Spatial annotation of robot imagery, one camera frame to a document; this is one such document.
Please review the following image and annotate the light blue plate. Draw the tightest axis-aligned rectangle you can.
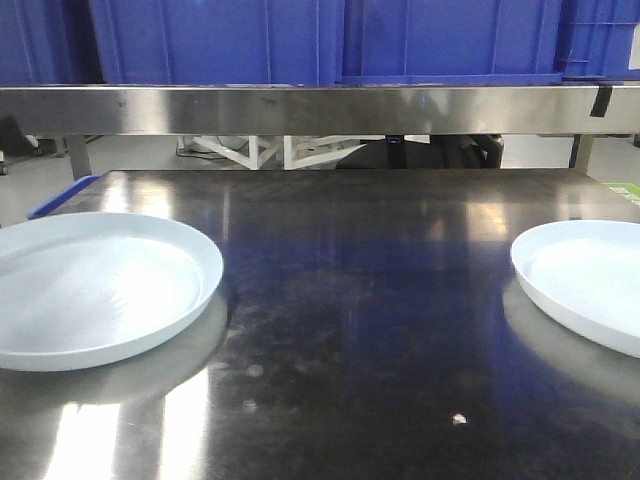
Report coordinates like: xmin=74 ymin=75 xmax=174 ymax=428
xmin=1 ymin=212 xmax=224 ymax=372
xmin=510 ymin=220 xmax=639 ymax=358

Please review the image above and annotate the blue crate on shelf left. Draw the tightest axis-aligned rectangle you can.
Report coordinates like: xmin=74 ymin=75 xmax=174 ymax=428
xmin=1 ymin=1 xmax=103 ymax=86

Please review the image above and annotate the white metal frame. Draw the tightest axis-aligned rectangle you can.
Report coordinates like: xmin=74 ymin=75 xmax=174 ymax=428
xmin=176 ymin=135 xmax=380 ymax=170

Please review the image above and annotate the blue crate on shelf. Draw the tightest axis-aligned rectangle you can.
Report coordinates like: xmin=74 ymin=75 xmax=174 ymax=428
xmin=89 ymin=1 xmax=345 ymax=86
xmin=1 ymin=1 xmax=103 ymax=86
xmin=340 ymin=0 xmax=639 ymax=85

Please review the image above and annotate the stainless steel shelf rail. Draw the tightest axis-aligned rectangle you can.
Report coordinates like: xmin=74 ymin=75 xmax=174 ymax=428
xmin=1 ymin=82 xmax=639 ymax=136

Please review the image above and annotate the black tape strip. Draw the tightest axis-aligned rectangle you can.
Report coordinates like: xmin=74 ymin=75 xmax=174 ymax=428
xmin=590 ymin=84 xmax=613 ymax=118

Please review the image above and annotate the blue crate on shelf right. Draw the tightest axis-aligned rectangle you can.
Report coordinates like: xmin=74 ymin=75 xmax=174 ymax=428
xmin=340 ymin=0 xmax=639 ymax=85

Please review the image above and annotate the blue crate on shelf centre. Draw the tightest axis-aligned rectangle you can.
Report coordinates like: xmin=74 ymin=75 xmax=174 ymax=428
xmin=89 ymin=1 xmax=345 ymax=86

